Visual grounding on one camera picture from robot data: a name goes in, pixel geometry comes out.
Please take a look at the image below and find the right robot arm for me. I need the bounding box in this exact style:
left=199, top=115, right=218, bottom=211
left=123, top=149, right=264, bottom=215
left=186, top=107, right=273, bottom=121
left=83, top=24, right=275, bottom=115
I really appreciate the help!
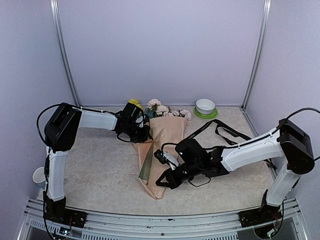
left=154, top=118, right=316, bottom=222

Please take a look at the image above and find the aluminium frame post right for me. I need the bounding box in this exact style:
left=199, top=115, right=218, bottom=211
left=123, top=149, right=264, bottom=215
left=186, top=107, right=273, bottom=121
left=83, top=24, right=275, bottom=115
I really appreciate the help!
left=241, top=0, right=272, bottom=112

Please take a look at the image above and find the white paper cup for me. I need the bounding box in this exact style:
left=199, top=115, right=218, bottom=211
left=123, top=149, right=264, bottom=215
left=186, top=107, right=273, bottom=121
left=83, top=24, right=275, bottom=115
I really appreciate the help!
left=32, top=166, right=46, bottom=190

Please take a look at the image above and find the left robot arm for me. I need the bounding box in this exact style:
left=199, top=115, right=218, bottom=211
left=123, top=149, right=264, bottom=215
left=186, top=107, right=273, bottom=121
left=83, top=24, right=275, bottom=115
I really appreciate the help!
left=39, top=102, right=152, bottom=202

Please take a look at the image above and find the blue fake flower stem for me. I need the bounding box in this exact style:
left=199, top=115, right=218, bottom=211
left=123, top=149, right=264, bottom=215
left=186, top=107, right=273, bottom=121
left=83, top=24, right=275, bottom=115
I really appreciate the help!
left=144, top=108, right=158, bottom=120

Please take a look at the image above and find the black printed ribbon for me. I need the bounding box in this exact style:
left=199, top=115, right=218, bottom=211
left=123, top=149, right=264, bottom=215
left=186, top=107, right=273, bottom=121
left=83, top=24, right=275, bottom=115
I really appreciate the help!
left=186, top=119, right=278, bottom=171

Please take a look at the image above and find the yellow fake flower stem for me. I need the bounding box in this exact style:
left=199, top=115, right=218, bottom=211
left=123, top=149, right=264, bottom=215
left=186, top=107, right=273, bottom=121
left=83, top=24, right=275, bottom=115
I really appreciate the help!
left=128, top=98, right=143, bottom=110

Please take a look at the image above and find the aluminium frame post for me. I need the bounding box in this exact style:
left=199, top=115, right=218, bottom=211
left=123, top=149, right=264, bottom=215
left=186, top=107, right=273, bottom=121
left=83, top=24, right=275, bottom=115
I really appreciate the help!
left=50, top=0, right=81, bottom=107
left=241, top=0, right=272, bottom=112

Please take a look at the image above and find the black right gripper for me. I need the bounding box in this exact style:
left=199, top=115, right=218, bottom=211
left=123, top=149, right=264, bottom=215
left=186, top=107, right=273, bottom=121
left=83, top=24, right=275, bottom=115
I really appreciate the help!
left=156, top=160, right=202, bottom=190

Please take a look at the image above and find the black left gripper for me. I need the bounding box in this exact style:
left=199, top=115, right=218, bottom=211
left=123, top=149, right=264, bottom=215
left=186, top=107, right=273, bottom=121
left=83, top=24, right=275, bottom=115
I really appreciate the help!
left=122, top=121, right=154, bottom=143

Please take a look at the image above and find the white ceramic bowl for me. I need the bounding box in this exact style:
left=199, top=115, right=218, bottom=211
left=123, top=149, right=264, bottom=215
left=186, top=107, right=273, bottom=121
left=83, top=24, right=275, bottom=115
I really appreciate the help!
left=195, top=98, right=216, bottom=115

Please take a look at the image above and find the aluminium frame post left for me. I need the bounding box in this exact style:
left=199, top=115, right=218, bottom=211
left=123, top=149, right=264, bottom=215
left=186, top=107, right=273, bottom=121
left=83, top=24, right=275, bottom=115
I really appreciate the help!
left=50, top=0, right=81, bottom=107

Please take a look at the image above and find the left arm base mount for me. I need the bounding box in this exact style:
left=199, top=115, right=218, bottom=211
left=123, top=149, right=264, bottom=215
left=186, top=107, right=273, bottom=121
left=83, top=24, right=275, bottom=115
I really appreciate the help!
left=44, top=208, right=88, bottom=229

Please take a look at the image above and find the aluminium front rail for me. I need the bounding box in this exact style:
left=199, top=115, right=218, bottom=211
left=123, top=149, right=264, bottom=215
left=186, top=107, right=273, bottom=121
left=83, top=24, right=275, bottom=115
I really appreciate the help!
left=13, top=198, right=312, bottom=240

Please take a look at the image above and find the pink rose stem bunch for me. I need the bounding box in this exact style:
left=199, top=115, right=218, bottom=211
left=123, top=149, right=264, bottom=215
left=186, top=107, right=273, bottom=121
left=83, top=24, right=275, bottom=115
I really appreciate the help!
left=167, top=107, right=192, bottom=121

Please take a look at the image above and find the green plate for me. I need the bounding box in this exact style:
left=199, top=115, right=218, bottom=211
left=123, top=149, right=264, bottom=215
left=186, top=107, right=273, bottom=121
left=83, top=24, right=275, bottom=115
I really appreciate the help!
left=194, top=107, right=218, bottom=119

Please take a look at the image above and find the green pink wrapping paper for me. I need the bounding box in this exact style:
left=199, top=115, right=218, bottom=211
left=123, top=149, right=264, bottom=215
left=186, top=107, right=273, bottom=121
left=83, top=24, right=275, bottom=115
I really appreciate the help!
left=133, top=116, right=187, bottom=200

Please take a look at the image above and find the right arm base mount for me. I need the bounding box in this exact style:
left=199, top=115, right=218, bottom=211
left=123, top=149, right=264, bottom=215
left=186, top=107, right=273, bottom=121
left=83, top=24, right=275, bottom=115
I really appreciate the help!
left=238, top=205, right=283, bottom=228

